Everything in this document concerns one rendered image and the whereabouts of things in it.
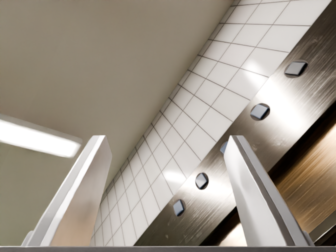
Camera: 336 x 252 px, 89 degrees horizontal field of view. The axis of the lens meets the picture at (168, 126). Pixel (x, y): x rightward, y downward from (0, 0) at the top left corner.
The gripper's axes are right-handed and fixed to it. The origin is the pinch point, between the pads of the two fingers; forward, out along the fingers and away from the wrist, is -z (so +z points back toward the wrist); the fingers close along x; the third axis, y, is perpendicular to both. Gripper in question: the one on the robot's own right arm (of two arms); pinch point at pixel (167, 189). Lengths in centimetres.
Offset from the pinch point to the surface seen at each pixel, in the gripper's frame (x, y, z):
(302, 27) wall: -46, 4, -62
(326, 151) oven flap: -40, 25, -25
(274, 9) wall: -44, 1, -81
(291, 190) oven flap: -33, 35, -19
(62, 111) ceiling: 54, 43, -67
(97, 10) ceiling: 30, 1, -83
